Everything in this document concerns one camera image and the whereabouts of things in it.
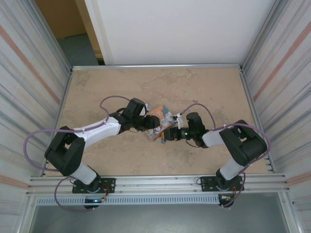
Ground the brown cardboard box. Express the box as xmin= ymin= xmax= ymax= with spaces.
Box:
xmin=35 ymin=0 xmax=87 ymax=40

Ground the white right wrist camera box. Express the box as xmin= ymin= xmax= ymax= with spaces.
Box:
xmin=173 ymin=113 xmax=186 ymax=130

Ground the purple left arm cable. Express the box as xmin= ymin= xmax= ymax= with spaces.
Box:
xmin=25 ymin=95 xmax=133 ymax=213

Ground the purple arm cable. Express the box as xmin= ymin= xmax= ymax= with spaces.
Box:
xmin=179 ymin=103 xmax=272 ymax=209
xmin=25 ymin=95 xmax=133 ymax=213

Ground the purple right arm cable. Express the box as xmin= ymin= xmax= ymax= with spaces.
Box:
xmin=179 ymin=103 xmax=272 ymax=209

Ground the wide aluminium mounting rail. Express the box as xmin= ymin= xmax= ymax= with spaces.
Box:
xmin=28 ymin=173 xmax=290 ymax=197

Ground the thin aluminium table edge rail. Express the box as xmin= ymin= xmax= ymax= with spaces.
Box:
xmin=71 ymin=63 xmax=244 ymax=72

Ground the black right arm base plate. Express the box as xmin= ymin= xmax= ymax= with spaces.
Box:
xmin=200 ymin=175 xmax=244 ymax=193

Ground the grey slotted cable duct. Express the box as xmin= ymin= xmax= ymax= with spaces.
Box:
xmin=35 ymin=195 xmax=221 ymax=206

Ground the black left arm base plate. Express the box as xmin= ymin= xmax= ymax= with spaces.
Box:
xmin=72 ymin=178 xmax=116 ymax=194

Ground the white door frame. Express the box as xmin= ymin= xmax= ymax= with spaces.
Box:
xmin=84 ymin=0 xmax=115 ymax=66

